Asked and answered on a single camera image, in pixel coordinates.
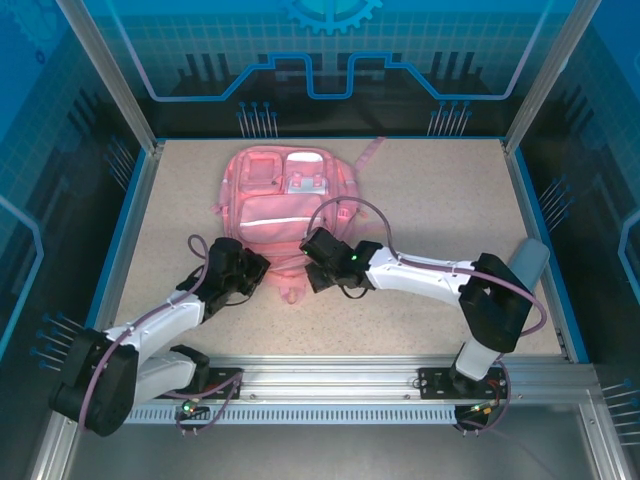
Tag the pink school backpack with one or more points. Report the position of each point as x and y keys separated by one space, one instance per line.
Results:
x=280 y=210

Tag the grey-blue pencil case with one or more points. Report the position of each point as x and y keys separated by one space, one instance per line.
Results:
x=532 y=260

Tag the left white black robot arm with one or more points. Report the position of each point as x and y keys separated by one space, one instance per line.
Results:
x=150 y=335

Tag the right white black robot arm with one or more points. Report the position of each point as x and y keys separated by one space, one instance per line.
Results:
x=440 y=280

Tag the small controller board with LED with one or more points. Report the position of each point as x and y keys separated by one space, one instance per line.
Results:
x=482 y=409
x=192 y=407

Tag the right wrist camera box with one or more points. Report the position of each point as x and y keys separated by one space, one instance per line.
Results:
x=322 y=247

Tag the aluminium mounting rail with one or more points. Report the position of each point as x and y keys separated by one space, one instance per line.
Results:
x=325 y=375

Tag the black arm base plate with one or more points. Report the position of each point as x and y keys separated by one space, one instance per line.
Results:
x=435 y=382
x=225 y=382

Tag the aluminium frame post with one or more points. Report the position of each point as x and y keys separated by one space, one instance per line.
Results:
x=115 y=80
x=545 y=80

